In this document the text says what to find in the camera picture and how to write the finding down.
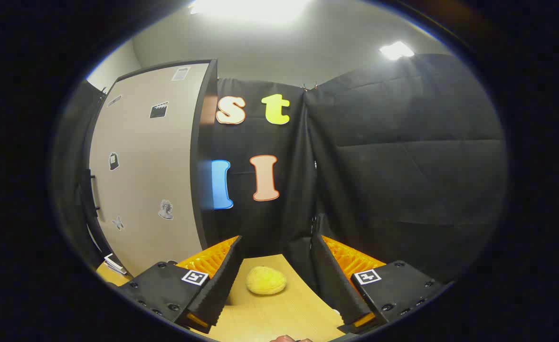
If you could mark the yellow sponge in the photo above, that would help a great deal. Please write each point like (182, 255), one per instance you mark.
(266, 280)

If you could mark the large ceiling light panel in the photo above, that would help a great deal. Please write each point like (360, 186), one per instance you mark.
(251, 8)

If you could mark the black backdrop cloth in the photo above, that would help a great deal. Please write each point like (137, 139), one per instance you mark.
(402, 166)

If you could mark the small metal clip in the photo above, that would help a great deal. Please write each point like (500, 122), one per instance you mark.
(310, 87)

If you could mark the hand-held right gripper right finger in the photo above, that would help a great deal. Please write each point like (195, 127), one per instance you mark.
(336, 285)

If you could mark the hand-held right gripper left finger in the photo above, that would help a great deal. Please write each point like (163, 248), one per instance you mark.
(222, 285)

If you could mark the light grey cabinet door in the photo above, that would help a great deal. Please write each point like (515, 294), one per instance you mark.
(151, 166)

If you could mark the white book with portrait cover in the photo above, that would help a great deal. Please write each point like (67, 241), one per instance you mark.
(115, 263)

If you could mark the dark grey cabinet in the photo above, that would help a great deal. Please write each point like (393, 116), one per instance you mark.
(203, 190)

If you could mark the small ceiling light panel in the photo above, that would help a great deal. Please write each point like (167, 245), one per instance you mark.
(396, 50)

